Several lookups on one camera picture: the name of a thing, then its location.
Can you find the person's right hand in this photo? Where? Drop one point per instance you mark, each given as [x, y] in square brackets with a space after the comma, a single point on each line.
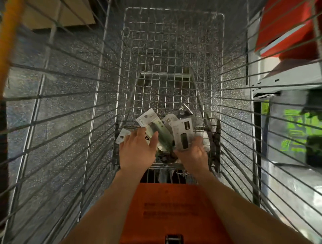
[193, 158]

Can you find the person's left hand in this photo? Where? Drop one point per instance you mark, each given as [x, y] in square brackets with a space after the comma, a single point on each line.
[137, 153]

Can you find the black headed green peeler packet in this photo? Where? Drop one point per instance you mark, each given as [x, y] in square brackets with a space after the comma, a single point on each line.
[122, 134]
[151, 123]

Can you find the grey carded item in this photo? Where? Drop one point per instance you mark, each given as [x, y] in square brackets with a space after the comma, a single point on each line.
[169, 119]

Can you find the kitchen tools display rack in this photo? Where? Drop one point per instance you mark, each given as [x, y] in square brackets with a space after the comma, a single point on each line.
[287, 75]

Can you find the person's left forearm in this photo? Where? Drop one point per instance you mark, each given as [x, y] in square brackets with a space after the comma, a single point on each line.
[105, 213]

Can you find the person's right forearm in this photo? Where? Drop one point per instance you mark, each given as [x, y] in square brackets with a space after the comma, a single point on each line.
[246, 213]

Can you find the orange cart seat flap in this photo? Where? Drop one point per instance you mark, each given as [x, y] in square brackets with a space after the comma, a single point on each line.
[171, 213]

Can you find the green black packets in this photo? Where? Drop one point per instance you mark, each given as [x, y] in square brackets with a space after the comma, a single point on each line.
[299, 130]

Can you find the red packets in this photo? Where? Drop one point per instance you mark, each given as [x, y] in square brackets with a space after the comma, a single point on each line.
[287, 25]

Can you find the large open cardboard box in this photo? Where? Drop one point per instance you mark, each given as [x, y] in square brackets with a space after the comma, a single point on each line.
[55, 12]

